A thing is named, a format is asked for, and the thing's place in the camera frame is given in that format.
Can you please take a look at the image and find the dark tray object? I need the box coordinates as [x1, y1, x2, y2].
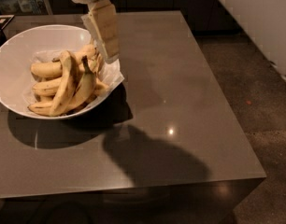
[0, 15, 14, 46]

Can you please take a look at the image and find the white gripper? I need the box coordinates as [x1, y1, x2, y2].
[72, 0, 120, 63]

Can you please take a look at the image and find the middle yellow banana dark stem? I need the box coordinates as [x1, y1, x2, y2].
[66, 56, 96, 112]

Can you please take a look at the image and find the left lower yellow banana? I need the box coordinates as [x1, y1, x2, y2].
[32, 77, 61, 96]

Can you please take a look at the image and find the right side yellow banana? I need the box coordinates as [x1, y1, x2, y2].
[93, 79, 109, 96]

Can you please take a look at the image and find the white bowl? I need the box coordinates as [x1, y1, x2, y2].
[0, 25, 114, 120]

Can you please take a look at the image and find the bottom yellow banana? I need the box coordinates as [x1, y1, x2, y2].
[28, 101, 52, 116]

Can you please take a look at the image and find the curved yellow banana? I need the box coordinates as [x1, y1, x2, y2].
[50, 50, 79, 117]

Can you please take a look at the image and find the upper left yellow banana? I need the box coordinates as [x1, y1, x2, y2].
[30, 44, 96, 78]

